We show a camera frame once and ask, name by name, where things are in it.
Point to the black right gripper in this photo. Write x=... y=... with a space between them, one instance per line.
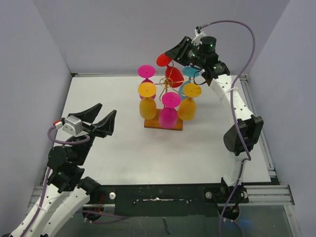
x=177 y=53

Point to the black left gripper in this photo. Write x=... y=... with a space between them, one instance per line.
x=103 y=127

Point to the teal wine glass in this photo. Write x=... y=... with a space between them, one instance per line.
x=190 y=72

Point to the red wine glass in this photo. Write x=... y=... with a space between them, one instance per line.
x=173 y=75

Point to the magenta wine glass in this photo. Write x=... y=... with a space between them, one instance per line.
x=146 y=72
x=168 y=116

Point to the yellow wine glass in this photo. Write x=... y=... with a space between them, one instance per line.
x=187 y=109
x=147 y=106

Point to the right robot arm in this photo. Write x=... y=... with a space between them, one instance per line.
x=240 y=139

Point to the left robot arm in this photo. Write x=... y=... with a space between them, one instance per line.
x=65 y=189

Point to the wooden rack base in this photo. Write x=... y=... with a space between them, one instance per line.
x=153 y=123

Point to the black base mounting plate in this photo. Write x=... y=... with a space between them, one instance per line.
x=171 y=200

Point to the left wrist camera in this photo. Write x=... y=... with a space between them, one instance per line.
x=72 y=125

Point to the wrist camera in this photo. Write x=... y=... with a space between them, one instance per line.
x=72 y=125
x=199 y=34

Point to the gold wire wine glass rack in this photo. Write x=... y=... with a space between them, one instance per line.
x=166 y=87

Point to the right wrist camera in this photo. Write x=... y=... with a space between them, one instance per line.
x=199 y=34

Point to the aluminium table edge rail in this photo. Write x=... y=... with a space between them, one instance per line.
x=258 y=120

